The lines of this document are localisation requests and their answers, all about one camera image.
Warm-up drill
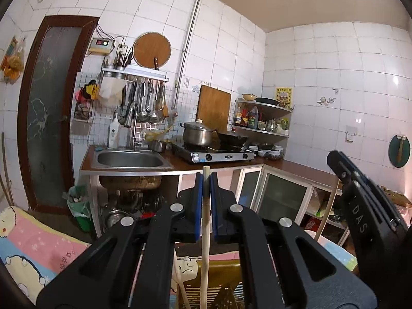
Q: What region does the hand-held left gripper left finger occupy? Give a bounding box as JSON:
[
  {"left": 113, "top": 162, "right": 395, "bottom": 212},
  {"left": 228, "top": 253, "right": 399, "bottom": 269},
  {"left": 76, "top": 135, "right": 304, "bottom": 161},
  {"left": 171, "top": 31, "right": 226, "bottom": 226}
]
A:
[{"left": 35, "top": 172, "right": 205, "bottom": 309}]

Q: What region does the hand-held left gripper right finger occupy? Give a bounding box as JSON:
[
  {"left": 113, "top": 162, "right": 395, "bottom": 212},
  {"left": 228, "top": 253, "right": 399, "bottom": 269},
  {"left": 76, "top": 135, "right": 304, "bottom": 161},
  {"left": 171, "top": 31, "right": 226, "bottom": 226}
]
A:
[{"left": 210, "top": 173, "right": 379, "bottom": 309}]

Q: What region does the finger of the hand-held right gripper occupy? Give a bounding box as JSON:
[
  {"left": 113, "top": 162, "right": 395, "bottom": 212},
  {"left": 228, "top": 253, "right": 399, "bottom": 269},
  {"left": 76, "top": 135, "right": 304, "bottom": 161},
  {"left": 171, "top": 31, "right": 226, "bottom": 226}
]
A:
[
  {"left": 336, "top": 151, "right": 401, "bottom": 229},
  {"left": 327, "top": 151, "right": 361, "bottom": 190}
]

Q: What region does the gold slotted utensil holder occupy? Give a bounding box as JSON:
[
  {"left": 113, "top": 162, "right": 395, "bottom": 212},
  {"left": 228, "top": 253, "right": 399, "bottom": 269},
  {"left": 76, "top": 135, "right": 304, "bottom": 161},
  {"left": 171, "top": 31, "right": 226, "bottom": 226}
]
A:
[{"left": 172, "top": 259, "right": 247, "bottom": 309}]

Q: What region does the gas stove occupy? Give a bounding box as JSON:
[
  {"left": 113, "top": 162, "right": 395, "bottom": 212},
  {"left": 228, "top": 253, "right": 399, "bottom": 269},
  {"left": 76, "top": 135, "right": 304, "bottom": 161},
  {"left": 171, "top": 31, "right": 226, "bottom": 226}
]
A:
[{"left": 170, "top": 142, "right": 256, "bottom": 164}]

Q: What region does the steel cooking pot with lid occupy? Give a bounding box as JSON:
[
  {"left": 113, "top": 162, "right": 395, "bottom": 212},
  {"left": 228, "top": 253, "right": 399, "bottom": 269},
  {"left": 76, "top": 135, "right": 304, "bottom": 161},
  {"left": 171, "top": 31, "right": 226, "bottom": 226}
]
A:
[{"left": 179, "top": 120, "right": 218, "bottom": 147}]

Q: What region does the kitchen counter cabinet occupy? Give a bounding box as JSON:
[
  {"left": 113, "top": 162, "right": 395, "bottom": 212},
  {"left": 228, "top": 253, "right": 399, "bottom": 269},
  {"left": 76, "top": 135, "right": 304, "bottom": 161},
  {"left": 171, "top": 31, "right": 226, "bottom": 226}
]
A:
[{"left": 80, "top": 144, "right": 355, "bottom": 248}]

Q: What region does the small steel saucepan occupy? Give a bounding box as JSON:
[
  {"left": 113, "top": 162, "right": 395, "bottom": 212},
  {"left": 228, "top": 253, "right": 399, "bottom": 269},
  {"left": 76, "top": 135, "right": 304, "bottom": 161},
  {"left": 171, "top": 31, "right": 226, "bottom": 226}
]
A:
[{"left": 149, "top": 139, "right": 168, "bottom": 153}]

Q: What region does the black wok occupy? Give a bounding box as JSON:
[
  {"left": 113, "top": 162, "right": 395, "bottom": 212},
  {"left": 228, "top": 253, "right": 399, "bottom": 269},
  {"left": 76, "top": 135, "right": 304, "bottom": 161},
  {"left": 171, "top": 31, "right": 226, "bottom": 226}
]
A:
[{"left": 216, "top": 129, "right": 250, "bottom": 147}]

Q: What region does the cluster of small bowls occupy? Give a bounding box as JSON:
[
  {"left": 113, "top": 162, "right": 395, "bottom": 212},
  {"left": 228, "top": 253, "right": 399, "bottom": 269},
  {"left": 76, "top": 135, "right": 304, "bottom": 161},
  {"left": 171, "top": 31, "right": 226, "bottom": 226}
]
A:
[{"left": 248, "top": 143, "right": 285, "bottom": 161}]

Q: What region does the metal corner shelf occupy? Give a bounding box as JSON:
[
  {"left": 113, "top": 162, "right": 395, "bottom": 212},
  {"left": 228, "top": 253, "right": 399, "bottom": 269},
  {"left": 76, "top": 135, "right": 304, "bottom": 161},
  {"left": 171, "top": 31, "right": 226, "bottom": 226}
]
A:
[{"left": 234, "top": 98, "right": 293, "bottom": 139}]

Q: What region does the steel kitchen sink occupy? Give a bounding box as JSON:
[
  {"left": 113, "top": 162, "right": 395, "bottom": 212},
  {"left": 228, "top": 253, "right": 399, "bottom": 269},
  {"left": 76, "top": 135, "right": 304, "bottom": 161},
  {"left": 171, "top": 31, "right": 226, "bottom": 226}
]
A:
[{"left": 91, "top": 147, "right": 174, "bottom": 190}]

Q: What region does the rectangular wooden cutting board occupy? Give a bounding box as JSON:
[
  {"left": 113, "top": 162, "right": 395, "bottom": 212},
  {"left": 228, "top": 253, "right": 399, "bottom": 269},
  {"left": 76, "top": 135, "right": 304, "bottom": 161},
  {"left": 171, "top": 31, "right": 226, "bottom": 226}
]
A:
[{"left": 196, "top": 84, "right": 232, "bottom": 132}]

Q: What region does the steel basin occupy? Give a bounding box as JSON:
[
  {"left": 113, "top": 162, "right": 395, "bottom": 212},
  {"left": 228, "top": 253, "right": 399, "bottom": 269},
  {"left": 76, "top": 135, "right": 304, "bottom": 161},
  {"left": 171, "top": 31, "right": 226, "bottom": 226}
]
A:
[{"left": 104, "top": 209, "right": 131, "bottom": 230}]

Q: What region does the dark sauce bottle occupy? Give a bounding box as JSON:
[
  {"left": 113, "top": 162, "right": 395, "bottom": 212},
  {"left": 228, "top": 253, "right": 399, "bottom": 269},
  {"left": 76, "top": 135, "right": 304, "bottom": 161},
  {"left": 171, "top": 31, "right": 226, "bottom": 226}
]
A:
[{"left": 248, "top": 106, "right": 260, "bottom": 129}]

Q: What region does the steel faucet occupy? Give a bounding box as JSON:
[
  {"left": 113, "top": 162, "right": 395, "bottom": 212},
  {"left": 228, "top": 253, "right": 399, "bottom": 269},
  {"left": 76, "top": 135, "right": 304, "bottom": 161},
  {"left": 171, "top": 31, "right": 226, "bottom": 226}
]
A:
[{"left": 124, "top": 101, "right": 144, "bottom": 151}]

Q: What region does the row of hanging kitchen ladles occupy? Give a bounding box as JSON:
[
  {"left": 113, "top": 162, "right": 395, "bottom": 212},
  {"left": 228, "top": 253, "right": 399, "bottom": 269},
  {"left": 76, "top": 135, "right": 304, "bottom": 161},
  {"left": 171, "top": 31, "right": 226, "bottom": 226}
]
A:
[{"left": 121, "top": 77, "right": 169, "bottom": 126}]

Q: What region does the white soap pump bottle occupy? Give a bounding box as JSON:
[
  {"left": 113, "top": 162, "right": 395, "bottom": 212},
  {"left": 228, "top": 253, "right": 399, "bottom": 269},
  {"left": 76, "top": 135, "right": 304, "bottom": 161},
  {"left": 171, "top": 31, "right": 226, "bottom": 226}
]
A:
[{"left": 108, "top": 113, "right": 121, "bottom": 149}]

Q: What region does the green trash bin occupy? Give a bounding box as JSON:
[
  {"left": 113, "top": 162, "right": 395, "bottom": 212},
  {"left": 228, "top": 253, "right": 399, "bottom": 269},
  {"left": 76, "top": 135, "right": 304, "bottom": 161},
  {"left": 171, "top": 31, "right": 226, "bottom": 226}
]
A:
[{"left": 67, "top": 185, "right": 94, "bottom": 232}]

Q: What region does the white hanging cloth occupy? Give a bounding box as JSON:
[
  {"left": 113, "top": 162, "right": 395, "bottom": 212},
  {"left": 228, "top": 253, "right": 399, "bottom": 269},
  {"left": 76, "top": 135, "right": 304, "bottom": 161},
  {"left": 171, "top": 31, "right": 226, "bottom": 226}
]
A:
[{"left": 98, "top": 79, "right": 127, "bottom": 107}]

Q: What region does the round wooden cutting board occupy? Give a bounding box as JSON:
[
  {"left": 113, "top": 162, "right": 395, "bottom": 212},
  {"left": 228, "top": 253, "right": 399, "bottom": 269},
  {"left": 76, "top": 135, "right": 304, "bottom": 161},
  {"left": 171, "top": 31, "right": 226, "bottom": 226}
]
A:
[{"left": 133, "top": 31, "right": 172, "bottom": 70}]

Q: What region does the steel cutlery cup with knives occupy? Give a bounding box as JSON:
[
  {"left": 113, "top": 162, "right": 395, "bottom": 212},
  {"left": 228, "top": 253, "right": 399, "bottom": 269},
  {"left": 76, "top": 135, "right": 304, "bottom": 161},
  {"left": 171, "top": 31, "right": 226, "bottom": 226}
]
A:
[{"left": 114, "top": 45, "right": 132, "bottom": 71}]

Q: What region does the brown door with frosted glass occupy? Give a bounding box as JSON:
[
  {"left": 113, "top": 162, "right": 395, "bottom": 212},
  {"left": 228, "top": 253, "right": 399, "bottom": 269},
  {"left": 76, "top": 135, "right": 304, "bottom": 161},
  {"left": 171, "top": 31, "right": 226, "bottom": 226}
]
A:
[{"left": 17, "top": 15, "right": 100, "bottom": 214}]

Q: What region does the pastel cartoon printed blanket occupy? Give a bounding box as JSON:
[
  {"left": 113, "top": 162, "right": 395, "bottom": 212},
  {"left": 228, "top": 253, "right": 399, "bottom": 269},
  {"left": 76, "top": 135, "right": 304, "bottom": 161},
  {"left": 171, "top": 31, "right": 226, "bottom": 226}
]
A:
[{"left": 0, "top": 206, "right": 358, "bottom": 298}]

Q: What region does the thin wooden stick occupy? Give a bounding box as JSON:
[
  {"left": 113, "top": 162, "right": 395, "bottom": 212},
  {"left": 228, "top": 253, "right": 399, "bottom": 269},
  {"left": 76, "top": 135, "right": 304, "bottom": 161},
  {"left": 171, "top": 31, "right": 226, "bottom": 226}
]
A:
[{"left": 1, "top": 132, "right": 15, "bottom": 207}]

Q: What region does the plastic bag with orange contents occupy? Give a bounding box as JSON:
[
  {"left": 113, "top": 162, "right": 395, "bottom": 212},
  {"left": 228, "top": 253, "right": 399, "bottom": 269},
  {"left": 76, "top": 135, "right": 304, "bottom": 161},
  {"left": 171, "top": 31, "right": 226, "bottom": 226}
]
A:
[{"left": 0, "top": 35, "right": 26, "bottom": 84}]

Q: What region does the green round wall board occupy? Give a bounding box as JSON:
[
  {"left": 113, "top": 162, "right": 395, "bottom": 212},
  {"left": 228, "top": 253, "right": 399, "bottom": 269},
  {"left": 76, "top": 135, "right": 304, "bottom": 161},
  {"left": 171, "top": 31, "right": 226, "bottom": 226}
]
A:
[{"left": 388, "top": 134, "right": 411, "bottom": 168}]

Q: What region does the yellow wall poster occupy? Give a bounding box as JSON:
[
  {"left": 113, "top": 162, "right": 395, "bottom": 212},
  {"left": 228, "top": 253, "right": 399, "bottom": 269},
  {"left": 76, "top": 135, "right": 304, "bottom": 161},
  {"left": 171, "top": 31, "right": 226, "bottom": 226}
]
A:
[{"left": 275, "top": 87, "right": 293, "bottom": 109}]

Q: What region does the metal wall utensil rack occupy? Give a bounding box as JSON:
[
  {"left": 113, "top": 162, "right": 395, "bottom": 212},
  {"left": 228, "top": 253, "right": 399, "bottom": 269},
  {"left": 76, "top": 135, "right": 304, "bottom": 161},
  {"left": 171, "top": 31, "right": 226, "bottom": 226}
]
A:
[{"left": 100, "top": 64, "right": 169, "bottom": 82}]

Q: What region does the vertical metal wall pipe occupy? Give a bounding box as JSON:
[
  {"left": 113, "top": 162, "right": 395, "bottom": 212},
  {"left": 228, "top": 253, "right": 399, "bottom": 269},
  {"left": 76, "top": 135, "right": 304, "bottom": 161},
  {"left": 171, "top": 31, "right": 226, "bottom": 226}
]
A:
[{"left": 174, "top": 0, "right": 203, "bottom": 110}]

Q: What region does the white wall control box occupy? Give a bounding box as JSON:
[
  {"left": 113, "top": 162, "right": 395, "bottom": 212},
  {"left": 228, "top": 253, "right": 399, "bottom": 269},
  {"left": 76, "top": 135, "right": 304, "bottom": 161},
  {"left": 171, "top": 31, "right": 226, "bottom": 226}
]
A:
[{"left": 88, "top": 37, "right": 115, "bottom": 55}]

